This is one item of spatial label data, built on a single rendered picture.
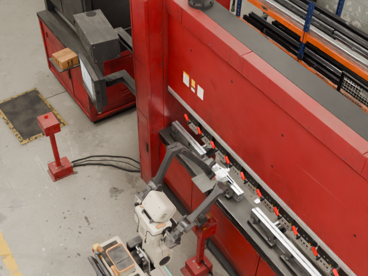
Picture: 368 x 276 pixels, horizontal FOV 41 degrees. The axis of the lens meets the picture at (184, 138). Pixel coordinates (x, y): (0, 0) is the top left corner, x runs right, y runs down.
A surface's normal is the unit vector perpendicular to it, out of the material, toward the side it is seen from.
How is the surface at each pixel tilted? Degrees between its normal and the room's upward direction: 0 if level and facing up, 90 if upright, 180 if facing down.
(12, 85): 0
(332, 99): 0
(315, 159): 90
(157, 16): 90
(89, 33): 1
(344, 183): 90
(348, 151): 90
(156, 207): 48
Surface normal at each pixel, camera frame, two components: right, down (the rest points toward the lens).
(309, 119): -0.84, 0.37
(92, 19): 0.02, -0.71
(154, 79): 0.55, 0.60
